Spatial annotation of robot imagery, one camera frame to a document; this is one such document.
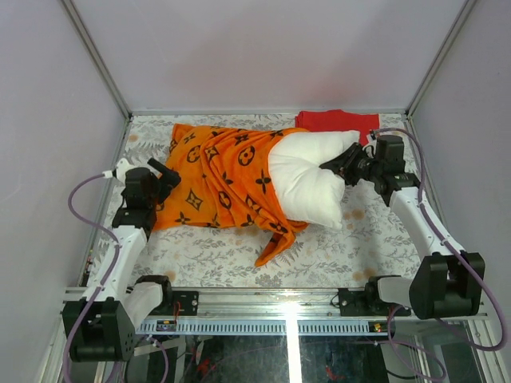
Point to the red folded cloth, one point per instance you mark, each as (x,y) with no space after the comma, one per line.
(338,121)

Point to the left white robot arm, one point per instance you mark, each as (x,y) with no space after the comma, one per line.
(101,324)

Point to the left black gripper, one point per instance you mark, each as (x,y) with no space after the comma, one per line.
(170,179)

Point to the white pillow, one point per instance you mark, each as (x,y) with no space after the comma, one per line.
(305,192)

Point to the floral table mat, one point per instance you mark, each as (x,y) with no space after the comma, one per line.
(372,242)

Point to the orange patterned pillowcase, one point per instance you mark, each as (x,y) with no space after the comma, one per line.
(225,182)

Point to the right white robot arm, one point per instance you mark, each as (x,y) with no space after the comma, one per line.
(447,282)

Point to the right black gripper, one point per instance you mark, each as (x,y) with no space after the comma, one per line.
(342,163)

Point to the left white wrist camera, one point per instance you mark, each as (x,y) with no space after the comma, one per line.
(119,172)

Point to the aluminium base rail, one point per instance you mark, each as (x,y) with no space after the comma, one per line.
(257,311)

